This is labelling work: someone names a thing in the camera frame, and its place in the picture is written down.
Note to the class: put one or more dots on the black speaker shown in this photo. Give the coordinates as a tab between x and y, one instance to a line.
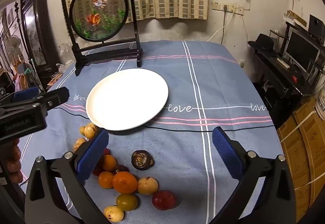
316	24

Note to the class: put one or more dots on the goldfish screen on black stand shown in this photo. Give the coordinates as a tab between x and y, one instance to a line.
97	23

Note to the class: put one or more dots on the yellow-green round fruit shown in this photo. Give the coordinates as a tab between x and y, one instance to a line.
126	202

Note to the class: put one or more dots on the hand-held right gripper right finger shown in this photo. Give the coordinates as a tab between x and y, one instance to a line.
227	153

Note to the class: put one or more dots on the small yellow round fruit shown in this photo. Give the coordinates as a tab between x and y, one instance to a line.
82	130

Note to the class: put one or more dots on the yellow-brown round fruit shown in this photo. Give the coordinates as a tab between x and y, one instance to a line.
78	144
90	130

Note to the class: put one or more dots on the spotted tan round fruit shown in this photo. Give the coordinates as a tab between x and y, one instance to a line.
114	213

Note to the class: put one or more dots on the flat cardboard piece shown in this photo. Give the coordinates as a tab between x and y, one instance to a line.
297	18

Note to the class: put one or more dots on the white remote control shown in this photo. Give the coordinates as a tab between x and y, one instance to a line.
282	62

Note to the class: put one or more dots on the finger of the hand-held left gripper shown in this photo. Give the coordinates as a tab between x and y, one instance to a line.
25	93
54	97

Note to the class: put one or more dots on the standing fan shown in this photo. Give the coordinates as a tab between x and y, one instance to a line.
14	47

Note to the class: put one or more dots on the white wall socket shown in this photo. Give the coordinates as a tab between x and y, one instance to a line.
216	5

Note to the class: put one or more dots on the black desk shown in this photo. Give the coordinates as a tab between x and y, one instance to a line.
276	79

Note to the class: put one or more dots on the colourful booklet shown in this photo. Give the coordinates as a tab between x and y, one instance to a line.
54	79

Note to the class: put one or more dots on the small red object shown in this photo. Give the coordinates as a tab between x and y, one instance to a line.
294	78

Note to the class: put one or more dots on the black hat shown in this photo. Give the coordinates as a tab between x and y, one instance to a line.
262	42

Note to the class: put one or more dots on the dark wooden framed painting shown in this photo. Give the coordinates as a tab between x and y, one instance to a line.
38	23

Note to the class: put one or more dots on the person's left hand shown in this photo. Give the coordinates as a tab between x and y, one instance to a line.
14	160

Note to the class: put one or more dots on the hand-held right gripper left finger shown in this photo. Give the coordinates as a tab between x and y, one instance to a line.
92	154

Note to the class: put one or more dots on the white round plate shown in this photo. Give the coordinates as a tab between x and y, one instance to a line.
127	99

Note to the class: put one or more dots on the small orange tangerine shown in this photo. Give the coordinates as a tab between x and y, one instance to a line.
109	163
106	180

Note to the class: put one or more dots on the blue plaid tablecloth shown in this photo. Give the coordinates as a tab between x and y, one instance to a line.
203	81

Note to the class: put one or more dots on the dark brown mangosteen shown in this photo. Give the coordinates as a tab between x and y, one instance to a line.
141	160

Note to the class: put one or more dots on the dark purple plum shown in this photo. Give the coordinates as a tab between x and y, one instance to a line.
121	168
97	171

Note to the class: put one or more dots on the pink cloth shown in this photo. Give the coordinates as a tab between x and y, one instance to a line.
21	81

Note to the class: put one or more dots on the clear plastic bag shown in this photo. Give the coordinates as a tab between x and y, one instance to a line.
66	52

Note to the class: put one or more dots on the computer monitor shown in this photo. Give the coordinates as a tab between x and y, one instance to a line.
299	51

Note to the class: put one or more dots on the pale yellow apricot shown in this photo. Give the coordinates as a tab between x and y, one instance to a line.
147	186

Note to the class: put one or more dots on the white bucket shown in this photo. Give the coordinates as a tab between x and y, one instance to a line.
321	104

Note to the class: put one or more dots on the large orange tangerine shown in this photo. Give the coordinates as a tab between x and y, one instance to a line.
125	182

